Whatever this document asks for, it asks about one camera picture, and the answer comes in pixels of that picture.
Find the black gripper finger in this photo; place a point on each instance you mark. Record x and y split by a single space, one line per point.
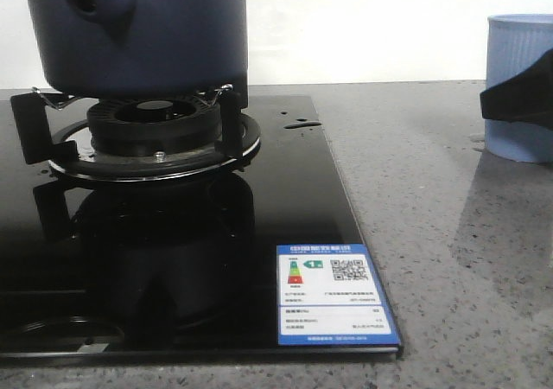
526 97

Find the dark blue cooking pot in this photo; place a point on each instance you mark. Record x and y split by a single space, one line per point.
110 49

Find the black round gas burner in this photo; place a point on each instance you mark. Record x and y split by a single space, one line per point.
141 127

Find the light blue ribbed cup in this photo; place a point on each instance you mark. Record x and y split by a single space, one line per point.
514 43

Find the black metal pot support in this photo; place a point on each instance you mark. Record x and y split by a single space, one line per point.
70 152

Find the black glass gas stove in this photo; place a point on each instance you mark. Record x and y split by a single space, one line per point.
167 271

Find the blue energy label sticker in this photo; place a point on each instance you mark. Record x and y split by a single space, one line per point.
330 295

